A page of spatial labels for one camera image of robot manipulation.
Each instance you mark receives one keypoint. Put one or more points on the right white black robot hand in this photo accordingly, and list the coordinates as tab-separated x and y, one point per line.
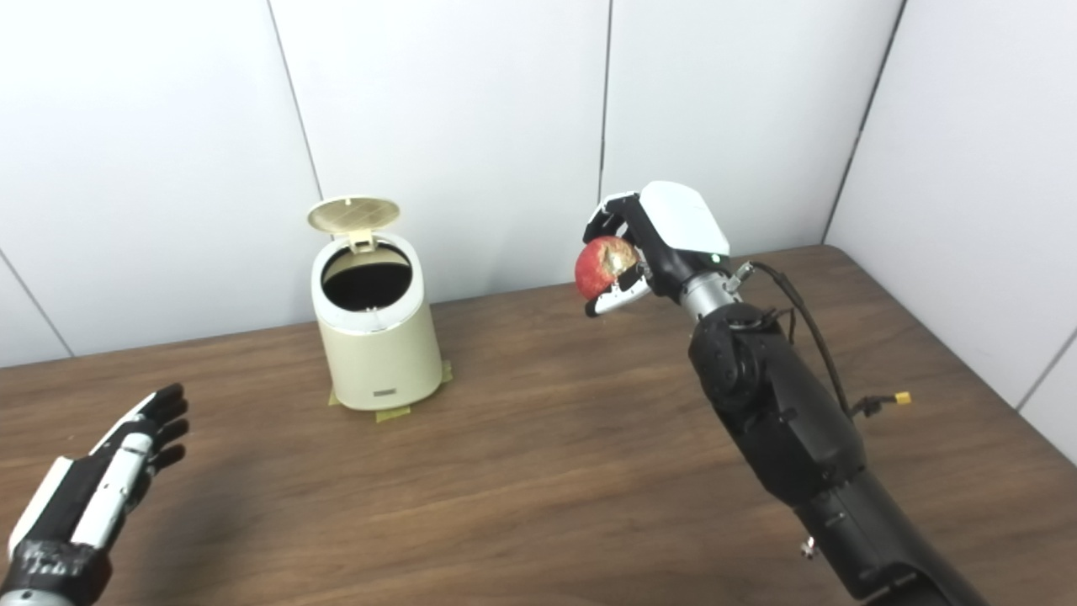
681	219

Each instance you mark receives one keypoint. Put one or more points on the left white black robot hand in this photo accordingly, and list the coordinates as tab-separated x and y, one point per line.
71	505

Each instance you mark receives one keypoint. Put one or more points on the cream-colored bin body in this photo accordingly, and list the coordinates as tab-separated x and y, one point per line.
379	362

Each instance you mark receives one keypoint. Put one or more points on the red apple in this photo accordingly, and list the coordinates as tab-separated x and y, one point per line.
597	265

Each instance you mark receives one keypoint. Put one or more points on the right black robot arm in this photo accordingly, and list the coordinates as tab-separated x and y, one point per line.
782	412

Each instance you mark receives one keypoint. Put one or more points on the cream round bin lid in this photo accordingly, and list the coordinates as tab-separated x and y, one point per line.
353	212

